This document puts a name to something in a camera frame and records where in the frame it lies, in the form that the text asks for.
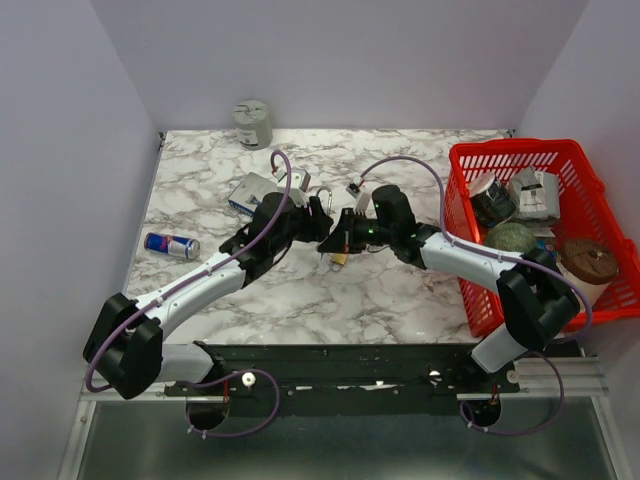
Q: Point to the green round melon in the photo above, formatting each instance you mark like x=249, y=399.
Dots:
x=511, y=237

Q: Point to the brown lid white jar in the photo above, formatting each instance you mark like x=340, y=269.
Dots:
x=589, y=265

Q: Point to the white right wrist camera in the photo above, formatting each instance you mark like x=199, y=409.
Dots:
x=360, y=194

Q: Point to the red bull can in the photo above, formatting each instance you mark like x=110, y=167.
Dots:
x=173, y=246

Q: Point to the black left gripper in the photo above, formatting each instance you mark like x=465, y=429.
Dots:
x=318, y=226

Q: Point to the grey white pouch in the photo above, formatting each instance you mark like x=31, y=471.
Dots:
x=537, y=198

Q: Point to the blue razor package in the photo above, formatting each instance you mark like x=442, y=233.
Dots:
x=249, y=193

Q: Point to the red plastic basket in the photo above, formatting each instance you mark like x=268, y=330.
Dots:
x=585, y=212

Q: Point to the grey cylindrical canister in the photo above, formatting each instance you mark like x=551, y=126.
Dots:
x=252, y=121

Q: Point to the blue snack packet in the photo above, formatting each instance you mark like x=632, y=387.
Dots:
x=548, y=245

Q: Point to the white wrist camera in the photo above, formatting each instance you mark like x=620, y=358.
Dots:
x=360, y=194
x=300, y=180

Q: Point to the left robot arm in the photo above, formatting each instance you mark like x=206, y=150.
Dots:
x=127, y=345

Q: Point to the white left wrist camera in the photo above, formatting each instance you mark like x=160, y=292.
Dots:
x=300, y=180

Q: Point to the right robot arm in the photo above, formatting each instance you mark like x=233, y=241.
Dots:
x=536, y=302

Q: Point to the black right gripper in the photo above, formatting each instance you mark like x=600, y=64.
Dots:
x=344, y=238

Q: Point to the small brass padlock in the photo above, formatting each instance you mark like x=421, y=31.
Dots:
x=338, y=260

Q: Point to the large brass padlock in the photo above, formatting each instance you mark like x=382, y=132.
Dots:
x=325, y=195

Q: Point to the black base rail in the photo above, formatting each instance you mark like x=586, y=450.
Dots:
x=342, y=380

